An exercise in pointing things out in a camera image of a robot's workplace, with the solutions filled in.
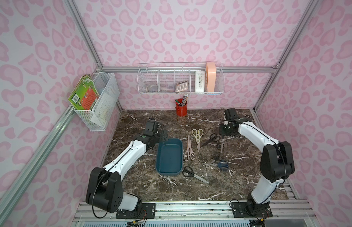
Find all black scissors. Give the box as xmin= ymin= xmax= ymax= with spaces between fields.
xmin=200 ymin=133 xmax=221 ymax=147

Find pink scissors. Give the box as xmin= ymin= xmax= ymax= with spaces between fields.
xmin=183 ymin=135 xmax=196 ymax=161

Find cream kitchen scissors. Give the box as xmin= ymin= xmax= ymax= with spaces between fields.
xmin=192 ymin=129 xmax=203 ymax=151

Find black handled silver scissors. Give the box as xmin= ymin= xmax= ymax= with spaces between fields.
xmin=182 ymin=166 xmax=209 ymax=184

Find small grey handled scissors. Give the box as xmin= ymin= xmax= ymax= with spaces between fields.
xmin=216 ymin=136 xmax=224 ymax=153

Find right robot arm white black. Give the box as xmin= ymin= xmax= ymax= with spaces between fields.
xmin=219 ymin=121 xmax=295 ymax=205

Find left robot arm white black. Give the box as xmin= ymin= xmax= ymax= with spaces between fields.
xmin=86 ymin=130 xmax=168 ymax=213

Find teal plastic storage box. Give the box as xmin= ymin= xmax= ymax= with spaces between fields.
xmin=156 ymin=138 xmax=183 ymax=176

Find pink box on shelf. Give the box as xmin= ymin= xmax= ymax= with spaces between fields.
xmin=206 ymin=62 xmax=217 ymax=92

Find red pen cup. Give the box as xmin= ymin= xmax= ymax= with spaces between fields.
xmin=176 ymin=98 xmax=188 ymax=117

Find pens in cup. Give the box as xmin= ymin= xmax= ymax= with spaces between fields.
xmin=175 ymin=94 xmax=189 ymax=107

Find clear tape roll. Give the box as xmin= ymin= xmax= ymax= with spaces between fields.
xmin=146 ymin=82 xmax=158 ymax=92

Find small pink calculator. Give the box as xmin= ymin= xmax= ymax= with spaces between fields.
xmin=175 ymin=80 xmax=189 ymax=93

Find white paper sheet in basket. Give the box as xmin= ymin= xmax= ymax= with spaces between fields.
xmin=90 ymin=92 xmax=117 ymax=129

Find white card pack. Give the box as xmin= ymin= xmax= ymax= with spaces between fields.
xmin=194 ymin=71 xmax=206 ymax=92

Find green red booklet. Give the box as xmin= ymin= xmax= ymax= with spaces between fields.
xmin=68 ymin=75 xmax=100 ymax=110

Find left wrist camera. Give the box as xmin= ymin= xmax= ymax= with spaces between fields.
xmin=142 ymin=119 xmax=159 ymax=137

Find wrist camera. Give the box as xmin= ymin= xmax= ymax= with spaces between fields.
xmin=224 ymin=108 xmax=239 ymax=122
xmin=142 ymin=119 xmax=159 ymax=137

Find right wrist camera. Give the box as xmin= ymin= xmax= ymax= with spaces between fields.
xmin=224 ymin=108 xmax=239 ymax=122

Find blue handled scissors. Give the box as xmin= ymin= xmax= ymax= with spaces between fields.
xmin=203 ymin=161 xmax=229 ymax=171

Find white wire wall shelf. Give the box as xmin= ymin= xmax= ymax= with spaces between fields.
xmin=137 ymin=62 xmax=225 ymax=95

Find white wire side basket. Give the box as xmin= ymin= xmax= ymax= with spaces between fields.
xmin=68 ymin=72 xmax=120 ymax=132

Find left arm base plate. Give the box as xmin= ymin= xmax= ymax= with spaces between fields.
xmin=116 ymin=202 xmax=156 ymax=219

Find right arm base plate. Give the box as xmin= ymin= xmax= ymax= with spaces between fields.
xmin=229 ymin=201 xmax=273 ymax=218

